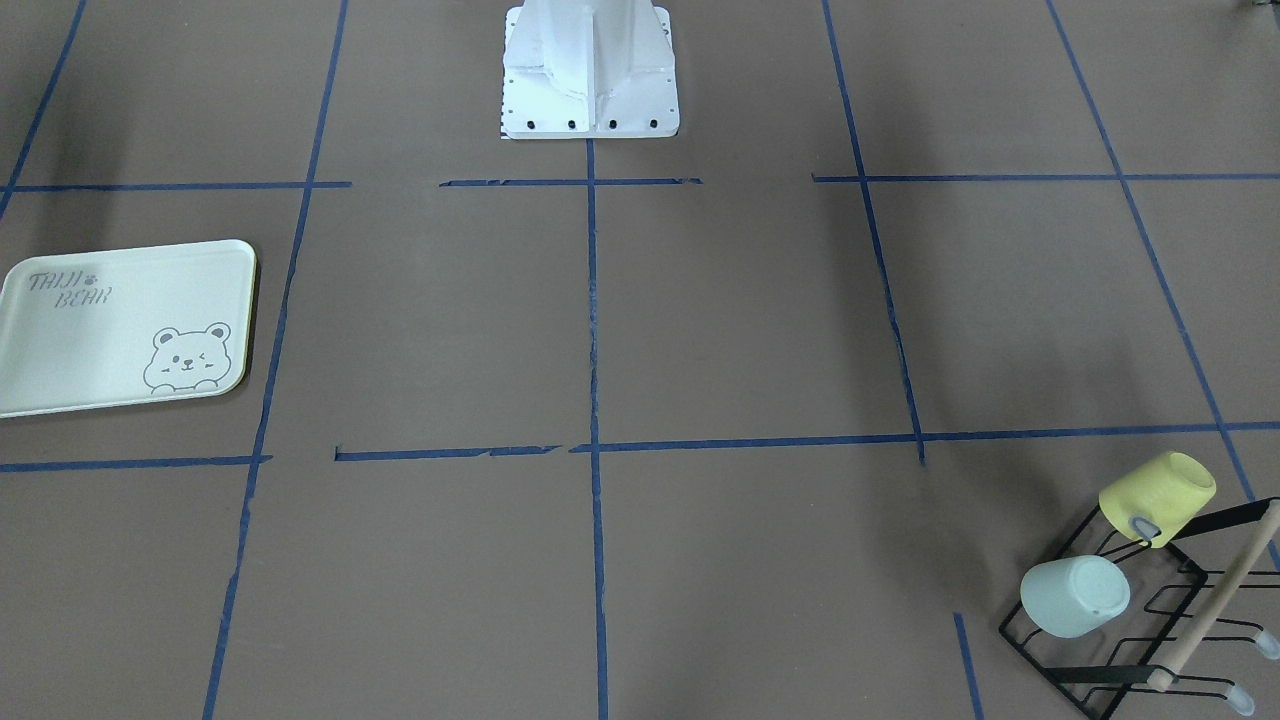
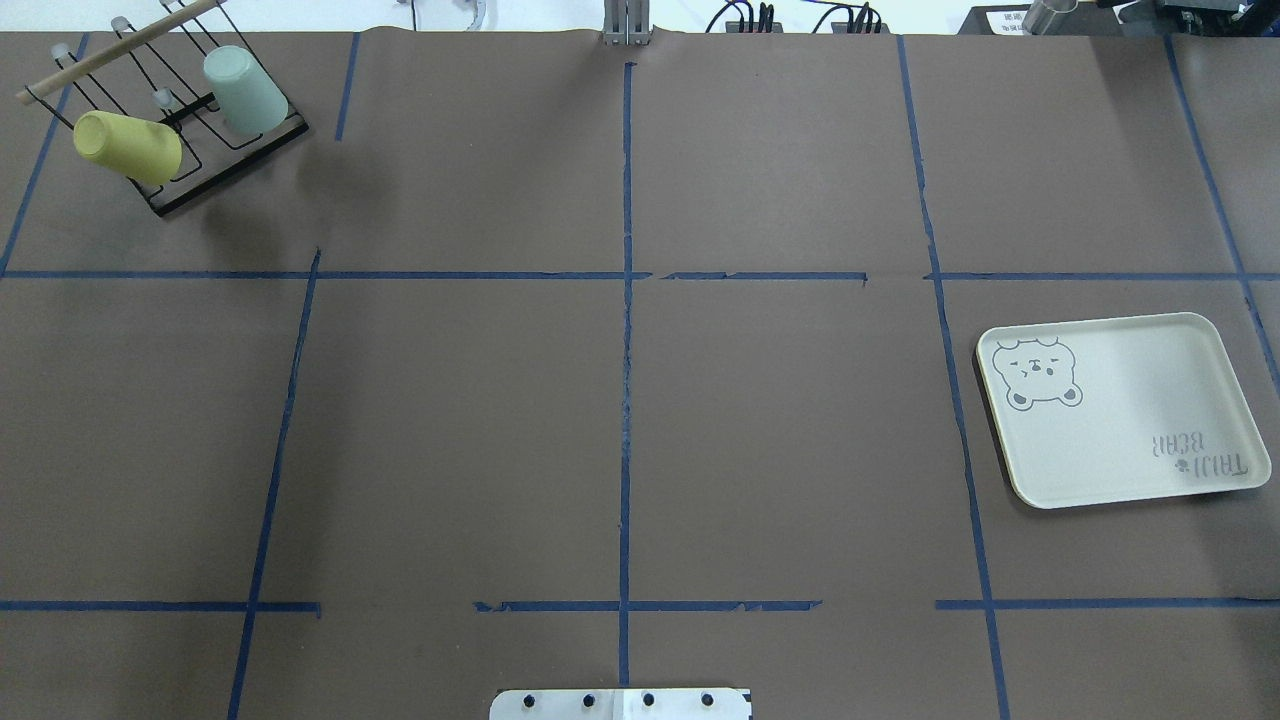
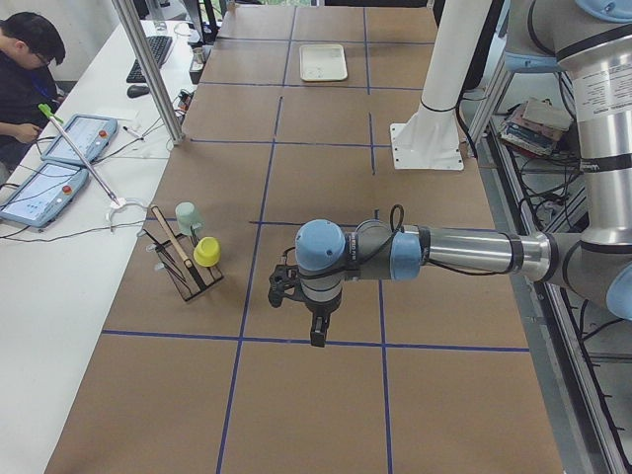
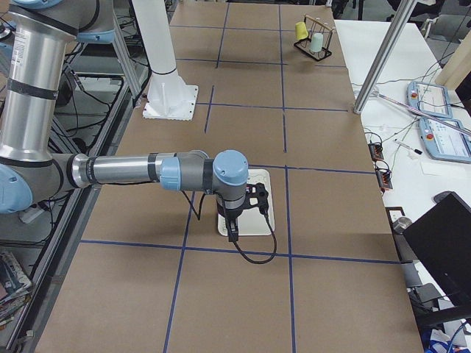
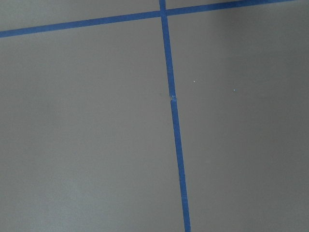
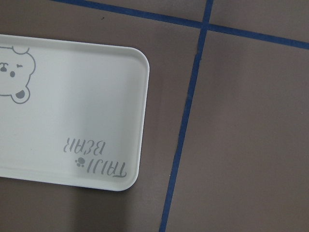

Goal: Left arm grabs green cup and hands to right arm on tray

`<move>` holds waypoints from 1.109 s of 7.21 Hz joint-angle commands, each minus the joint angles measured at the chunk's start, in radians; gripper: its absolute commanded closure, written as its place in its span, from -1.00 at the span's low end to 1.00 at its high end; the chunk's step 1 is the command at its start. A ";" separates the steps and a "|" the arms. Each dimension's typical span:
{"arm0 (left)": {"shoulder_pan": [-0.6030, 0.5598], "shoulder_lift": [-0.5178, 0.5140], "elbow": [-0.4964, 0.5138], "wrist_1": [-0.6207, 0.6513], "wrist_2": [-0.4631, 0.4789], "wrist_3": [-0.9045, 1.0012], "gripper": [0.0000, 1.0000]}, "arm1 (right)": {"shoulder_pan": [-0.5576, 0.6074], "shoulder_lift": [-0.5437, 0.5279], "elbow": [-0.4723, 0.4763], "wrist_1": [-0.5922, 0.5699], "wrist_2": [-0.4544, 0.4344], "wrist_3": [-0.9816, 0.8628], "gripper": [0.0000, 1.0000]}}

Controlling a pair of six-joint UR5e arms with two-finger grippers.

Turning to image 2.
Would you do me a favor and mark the pale green cup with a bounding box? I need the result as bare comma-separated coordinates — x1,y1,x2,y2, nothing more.
202,45,289,135

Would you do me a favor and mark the cream bear tray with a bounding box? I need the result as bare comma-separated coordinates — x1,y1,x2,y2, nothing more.
975,313,1272,510

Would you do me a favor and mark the yellow cup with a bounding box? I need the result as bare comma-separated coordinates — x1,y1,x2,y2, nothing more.
73,110,184,186

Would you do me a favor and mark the aluminium frame post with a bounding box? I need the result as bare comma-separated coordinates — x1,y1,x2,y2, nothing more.
602,0,653,47

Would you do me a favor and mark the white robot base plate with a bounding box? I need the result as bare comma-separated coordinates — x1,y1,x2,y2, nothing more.
488,687,754,719

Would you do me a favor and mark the black wire cup rack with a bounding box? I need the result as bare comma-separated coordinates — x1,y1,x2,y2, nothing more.
15,1,310,217

